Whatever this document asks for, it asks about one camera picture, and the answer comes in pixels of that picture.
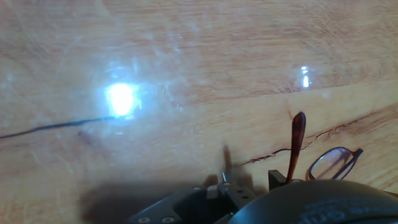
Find wooden board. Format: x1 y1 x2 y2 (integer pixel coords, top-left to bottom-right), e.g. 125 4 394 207
0 0 398 224

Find brown frame glasses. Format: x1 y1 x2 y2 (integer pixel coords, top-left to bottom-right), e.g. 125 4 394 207
285 111 364 184

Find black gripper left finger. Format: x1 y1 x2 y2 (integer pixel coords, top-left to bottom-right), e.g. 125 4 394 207
129 182 256 224

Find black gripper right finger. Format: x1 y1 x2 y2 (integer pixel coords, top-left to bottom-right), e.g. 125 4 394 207
268 169 287 191

